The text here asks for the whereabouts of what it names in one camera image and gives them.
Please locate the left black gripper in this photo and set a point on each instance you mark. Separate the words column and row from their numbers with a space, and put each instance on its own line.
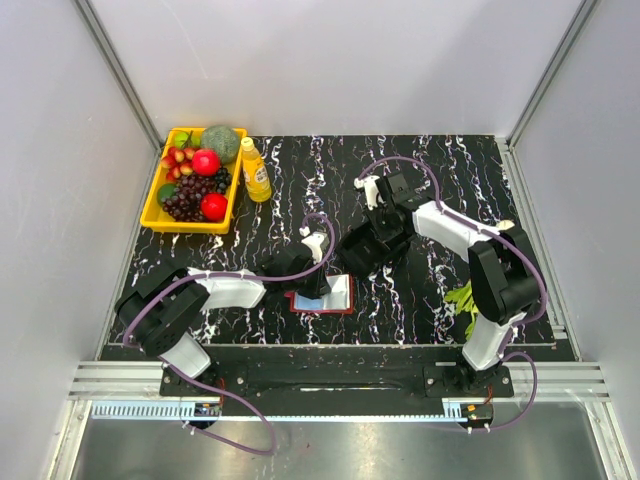
column 320, row 286

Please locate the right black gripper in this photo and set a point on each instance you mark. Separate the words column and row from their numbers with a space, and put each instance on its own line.
column 385, row 236

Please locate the black card dispenser box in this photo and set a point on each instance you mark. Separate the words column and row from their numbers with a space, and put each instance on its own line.
column 362, row 253

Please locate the red leather card holder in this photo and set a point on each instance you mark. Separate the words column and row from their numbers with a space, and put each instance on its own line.
column 339, row 300

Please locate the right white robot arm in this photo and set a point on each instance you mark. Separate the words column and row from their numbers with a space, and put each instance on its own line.
column 505, row 281

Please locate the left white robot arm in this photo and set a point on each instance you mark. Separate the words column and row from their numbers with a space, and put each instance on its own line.
column 158, row 312

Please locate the yellow juice bottle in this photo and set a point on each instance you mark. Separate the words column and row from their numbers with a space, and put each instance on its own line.
column 256, row 177

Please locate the red apple lower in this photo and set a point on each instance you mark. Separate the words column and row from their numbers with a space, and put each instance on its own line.
column 214, row 207

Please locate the red apple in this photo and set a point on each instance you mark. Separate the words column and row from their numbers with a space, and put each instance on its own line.
column 205, row 162
column 214, row 207

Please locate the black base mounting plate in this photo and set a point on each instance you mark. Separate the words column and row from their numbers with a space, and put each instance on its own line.
column 431, row 371

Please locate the dark purple grape bunch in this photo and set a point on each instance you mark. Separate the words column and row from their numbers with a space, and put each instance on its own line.
column 185, row 206

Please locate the red apple upper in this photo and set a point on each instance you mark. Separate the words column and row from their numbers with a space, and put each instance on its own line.
column 205, row 162

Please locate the green broccoli head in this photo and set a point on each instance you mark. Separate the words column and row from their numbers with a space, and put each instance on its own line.
column 223, row 140

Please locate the green lime fruit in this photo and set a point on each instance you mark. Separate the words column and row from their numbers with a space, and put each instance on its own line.
column 166, row 193

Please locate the yellow plastic tray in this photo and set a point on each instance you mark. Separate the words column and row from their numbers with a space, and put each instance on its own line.
column 155, row 218

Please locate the small red fruits cluster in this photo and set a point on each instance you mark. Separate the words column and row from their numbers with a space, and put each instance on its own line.
column 177, row 163

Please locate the green pear fruit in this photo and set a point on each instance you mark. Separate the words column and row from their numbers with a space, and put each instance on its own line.
column 187, row 139

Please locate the aluminium frame rail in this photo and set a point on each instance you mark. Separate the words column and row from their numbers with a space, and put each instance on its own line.
column 555, row 381

